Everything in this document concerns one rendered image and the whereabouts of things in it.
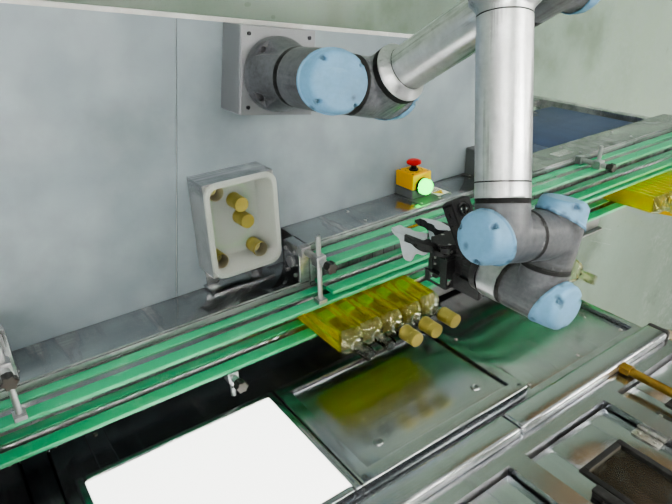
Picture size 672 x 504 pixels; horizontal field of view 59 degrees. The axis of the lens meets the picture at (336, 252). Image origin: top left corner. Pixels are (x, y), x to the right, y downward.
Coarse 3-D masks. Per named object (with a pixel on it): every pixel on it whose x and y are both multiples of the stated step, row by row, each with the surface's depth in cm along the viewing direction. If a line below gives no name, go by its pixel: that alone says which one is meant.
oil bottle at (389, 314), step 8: (352, 296) 143; (360, 296) 142; (368, 296) 142; (376, 296) 142; (368, 304) 139; (376, 304) 139; (384, 304) 139; (392, 304) 139; (376, 312) 136; (384, 312) 136; (392, 312) 136; (400, 312) 137; (384, 320) 135; (392, 320) 134; (400, 320) 136; (384, 328) 135
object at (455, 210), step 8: (456, 200) 99; (464, 200) 100; (448, 208) 99; (456, 208) 99; (464, 208) 99; (472, 208) 101; (448, 216) 100; (456, 216) 99; (464, 216) 99; (456, 224) 99; (456, 232) 100; (456, 240) 100; (464, 256) 100; (464, 264) 101
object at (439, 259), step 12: (432, 240) 104; (444, 240) 104; (432, 252) 104; (444, 252) 102; (456, 252) 102; (432, 264) 107; (444, 264) 103; (456, 264) 103; (432, 276) 108; (444, 276) 103; (456, 276) 103; (468, 276) 98; (444, 288) 104; (456, 288) 104; (468, 288) 102
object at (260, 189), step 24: (240, 192) 137; (264, 192) 136; (216, 216) 135; (264, 216) 140; (216, 240) 138; (240, 240) 141; (264, 240) 143; (216, 264) 131; (240, 264) 137; (264, 264) 139
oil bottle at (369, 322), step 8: (336, 304) 139; (344, 304) 139; (352, 304) 139; (360, 304) 139; (344, 312) 137; (352, 312) 136; (360, 312) 136; (368, 312) 136; (352, 320) 134; (360, 320) 133; (368, 320) 133; (376, 320) 133; (368, 328) 131; (376, 328) 132; (368, 336) 132
